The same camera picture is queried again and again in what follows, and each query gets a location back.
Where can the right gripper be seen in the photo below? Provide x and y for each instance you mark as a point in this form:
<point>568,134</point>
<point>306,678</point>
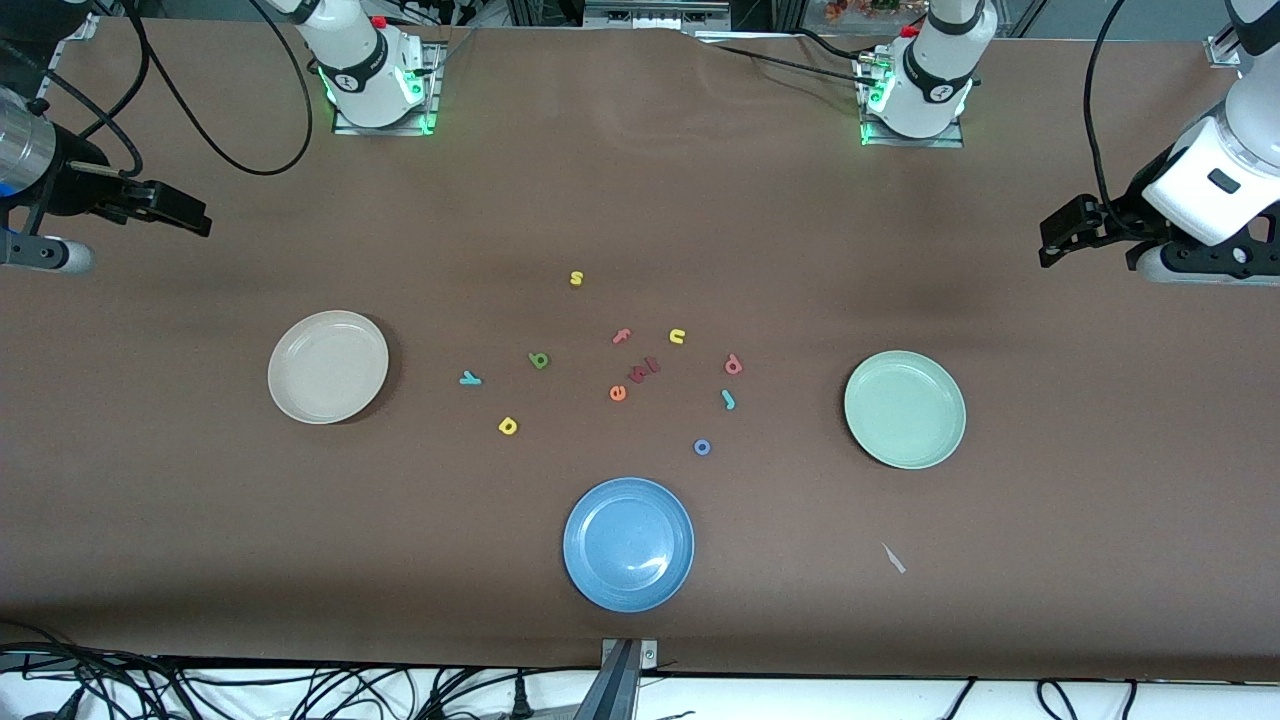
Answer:
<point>72,187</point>

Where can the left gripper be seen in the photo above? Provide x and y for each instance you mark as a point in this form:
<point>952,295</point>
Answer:
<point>1117,217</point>

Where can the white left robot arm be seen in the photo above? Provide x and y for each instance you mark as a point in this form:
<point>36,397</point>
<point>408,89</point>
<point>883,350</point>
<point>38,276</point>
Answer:
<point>935,70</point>

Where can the beige brown plate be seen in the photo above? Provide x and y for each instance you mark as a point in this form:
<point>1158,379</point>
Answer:
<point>328,367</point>

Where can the light green plate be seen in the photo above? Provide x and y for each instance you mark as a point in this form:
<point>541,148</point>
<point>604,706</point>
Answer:
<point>905,410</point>

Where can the orange decorative foliage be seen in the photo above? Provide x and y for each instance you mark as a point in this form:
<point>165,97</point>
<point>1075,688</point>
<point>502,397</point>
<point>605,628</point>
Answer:
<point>860,8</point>

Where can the brown table cover sheet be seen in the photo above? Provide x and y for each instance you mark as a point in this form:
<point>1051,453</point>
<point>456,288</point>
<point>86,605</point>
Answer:
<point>200,520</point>

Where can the white paper scrap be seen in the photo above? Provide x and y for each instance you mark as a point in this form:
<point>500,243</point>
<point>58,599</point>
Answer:
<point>893,558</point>

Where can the grey metal equipment rack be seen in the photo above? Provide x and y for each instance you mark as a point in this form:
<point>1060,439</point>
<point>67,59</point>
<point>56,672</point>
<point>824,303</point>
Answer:
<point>655,15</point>

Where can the blue plate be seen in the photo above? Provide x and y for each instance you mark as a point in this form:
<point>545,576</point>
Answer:
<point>628,545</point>

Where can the black power plug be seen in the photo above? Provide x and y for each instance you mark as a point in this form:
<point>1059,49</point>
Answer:
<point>521,695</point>

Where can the aluminium frame corner bracket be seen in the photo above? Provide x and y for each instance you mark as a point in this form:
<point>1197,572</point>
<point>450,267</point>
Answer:
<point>80,27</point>
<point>1225,52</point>

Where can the grey metal camera mount post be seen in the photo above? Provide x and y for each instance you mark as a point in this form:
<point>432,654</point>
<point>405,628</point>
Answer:
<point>615,690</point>

